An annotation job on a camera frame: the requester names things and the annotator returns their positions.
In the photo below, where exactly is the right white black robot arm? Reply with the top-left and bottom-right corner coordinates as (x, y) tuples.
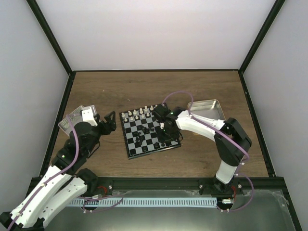
(152, 104), (252, 194)

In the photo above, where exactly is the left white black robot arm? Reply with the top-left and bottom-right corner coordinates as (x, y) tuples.
(0, 106), (116, 231)

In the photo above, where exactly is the pile of black chess pieces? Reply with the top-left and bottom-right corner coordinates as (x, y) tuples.
(132, 125), (154, 145)

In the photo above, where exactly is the black and silver chessboard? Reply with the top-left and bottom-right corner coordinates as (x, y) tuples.
(119, 106), (181, 159)

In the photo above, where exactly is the gold metal tin tray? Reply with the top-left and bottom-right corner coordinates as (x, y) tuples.
(187, 99), (226, 120)

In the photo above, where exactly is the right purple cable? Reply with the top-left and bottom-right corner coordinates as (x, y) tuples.
(161, 90), (255, 212)

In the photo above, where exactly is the light blue slotted cable duct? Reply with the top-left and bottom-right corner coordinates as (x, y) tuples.
(68, 197), (218, 207)

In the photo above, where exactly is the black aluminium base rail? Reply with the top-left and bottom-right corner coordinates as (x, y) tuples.
(88, 177), (286, 196)

